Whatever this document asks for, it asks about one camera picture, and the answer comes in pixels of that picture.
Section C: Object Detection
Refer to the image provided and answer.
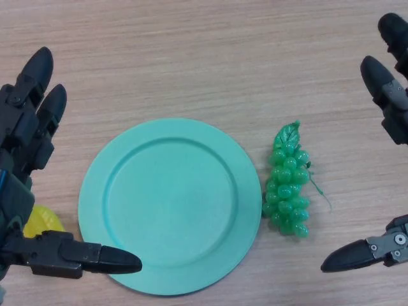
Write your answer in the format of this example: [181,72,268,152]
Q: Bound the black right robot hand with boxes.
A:
[320,12,408,273]

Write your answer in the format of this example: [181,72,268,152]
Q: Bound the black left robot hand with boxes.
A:
[0,47,143,281]

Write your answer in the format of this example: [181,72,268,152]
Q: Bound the green grapes bunch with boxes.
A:
[261,119,333,239]

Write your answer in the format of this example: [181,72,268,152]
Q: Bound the round green plate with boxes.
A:
[78,117,263,296]

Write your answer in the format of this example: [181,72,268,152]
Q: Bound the yellow starfruit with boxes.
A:
[22,206,67,238]

